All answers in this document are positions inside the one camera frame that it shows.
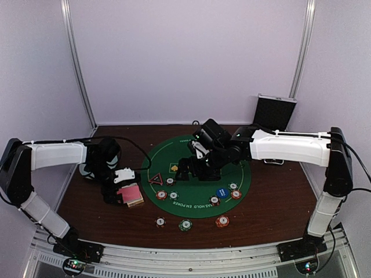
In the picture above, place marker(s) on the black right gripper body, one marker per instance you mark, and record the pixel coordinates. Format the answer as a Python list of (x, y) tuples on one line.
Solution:
[(209, 169)]

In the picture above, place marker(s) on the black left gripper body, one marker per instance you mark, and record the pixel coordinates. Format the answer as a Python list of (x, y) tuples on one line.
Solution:
[(105, 187)]

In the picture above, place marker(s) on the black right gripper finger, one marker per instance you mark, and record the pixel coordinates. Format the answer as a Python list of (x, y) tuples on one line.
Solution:
[(184, 163), (182, 174)]

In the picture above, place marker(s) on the red-backed playing card deck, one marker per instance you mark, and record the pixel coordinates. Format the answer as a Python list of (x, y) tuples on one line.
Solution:
[(131, 194)]

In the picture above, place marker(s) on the black red triangular dealer marker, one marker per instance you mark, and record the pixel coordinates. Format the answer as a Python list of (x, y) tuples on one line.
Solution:
[(156, 179)]

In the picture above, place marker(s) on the blue small blind button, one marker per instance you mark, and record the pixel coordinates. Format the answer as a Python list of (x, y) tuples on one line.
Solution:
[(222, 193)]

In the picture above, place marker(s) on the green chip stack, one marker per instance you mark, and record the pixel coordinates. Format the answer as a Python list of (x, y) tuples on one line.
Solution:
[(185, 225)]

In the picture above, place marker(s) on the orange chip stack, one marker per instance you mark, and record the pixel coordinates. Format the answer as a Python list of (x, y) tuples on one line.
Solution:
[(222, 221)]

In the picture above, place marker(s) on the red black chip stack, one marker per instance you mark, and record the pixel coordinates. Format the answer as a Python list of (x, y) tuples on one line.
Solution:
[(160, 222)]

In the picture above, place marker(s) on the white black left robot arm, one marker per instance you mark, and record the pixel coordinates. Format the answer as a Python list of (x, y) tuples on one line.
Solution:
[(97, 159)]

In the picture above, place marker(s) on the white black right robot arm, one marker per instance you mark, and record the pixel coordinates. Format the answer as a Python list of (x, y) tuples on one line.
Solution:
[(324, 149)]

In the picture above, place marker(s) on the gold playing card box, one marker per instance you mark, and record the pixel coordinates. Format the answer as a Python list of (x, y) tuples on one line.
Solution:
[(135, 202)]

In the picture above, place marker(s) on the round green poker mat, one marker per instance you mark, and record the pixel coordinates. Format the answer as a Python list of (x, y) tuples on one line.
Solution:
[(193, 201)]

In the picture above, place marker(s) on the light blue flower plate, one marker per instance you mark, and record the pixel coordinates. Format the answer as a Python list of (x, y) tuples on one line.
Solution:
[(85, 173)]

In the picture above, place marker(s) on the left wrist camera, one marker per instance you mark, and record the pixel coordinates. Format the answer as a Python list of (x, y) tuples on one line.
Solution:
[(123, 175)]

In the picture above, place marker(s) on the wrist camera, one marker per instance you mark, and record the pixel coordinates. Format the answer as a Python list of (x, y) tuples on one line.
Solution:
[(123, 175), (211, 135)]

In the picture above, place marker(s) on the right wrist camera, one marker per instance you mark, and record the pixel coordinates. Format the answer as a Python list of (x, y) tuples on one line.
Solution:
[(211, 135)]

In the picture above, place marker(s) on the metal front rail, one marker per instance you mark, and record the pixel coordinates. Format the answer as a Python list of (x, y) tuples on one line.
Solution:
[(261, 260)]

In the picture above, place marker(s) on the right aluminium frame post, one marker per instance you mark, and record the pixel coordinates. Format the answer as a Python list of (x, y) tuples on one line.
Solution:
[(304, 47)]

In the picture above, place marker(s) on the aluminium frame post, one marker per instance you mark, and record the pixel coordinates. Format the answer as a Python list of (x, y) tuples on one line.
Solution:
[(67, 18), (304, 47)]

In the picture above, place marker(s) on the left aluminium frame post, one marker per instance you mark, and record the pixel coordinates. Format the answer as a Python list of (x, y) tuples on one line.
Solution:
[(67, 18)]

